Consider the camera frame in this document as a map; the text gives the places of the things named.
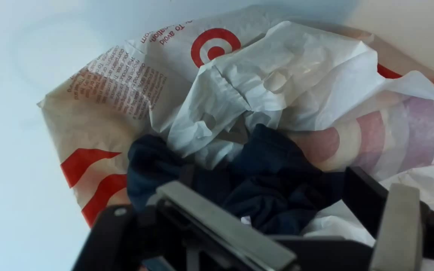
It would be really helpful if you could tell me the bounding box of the dark navy clothing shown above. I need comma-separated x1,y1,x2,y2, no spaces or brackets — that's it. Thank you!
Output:
124,124,349,238

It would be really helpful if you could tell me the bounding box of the white red plastic shopping bag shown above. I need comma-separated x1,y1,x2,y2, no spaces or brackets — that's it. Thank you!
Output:
37,5,434,271

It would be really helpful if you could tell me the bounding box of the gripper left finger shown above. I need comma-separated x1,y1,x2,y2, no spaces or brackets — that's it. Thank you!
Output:
70,179,298,271

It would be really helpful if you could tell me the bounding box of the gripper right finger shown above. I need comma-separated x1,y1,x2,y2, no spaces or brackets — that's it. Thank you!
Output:
343,166,434,271

